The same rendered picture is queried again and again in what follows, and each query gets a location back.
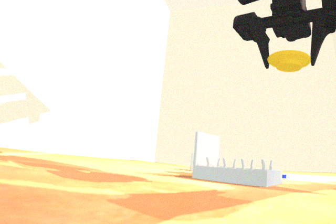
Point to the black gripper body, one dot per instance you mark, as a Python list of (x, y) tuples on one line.
[(284, 13)]

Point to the white dish rack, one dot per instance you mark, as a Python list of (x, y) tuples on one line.
[(206, 165)]

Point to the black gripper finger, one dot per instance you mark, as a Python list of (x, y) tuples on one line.
[(258, 35), (322, 24)]

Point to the yellow plate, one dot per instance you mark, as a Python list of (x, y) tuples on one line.
[(289, 60)]

